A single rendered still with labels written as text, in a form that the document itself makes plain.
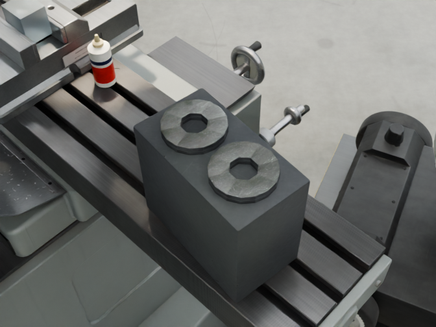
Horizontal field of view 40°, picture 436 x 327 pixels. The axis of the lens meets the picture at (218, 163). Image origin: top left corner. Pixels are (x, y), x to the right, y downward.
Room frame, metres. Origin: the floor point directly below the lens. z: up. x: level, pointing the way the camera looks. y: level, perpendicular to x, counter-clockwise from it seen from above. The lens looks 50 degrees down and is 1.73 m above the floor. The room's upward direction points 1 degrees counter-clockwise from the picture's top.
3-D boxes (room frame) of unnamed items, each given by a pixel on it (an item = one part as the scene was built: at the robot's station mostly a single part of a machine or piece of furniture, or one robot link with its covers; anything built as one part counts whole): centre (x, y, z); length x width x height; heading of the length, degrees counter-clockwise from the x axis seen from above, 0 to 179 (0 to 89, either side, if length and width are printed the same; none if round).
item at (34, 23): (0.89, 0.34, 1.07); 0.06 x 0.05 x 0.06; 46
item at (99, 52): (0.85, 0.21, 1.01); 0.04 x 0.04 x 0.11
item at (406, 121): (1.08, -0.48, 0.50); 0.20 x 0.05 x 0.20; 64
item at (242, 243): (0.50, 0.00, 1.06); 0.22 x 0.12 x 0.20; 38
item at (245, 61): (1.20, -0.06, 0.66); 0.16 x 0.12 x 0.12; 135
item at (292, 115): (1.12, -0.18, 0.54); 0.22 x 0.06 x 0.06; 135
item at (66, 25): (0.93, 0.30, 1.05); 0.12 x 0.06 x 0.04; 46
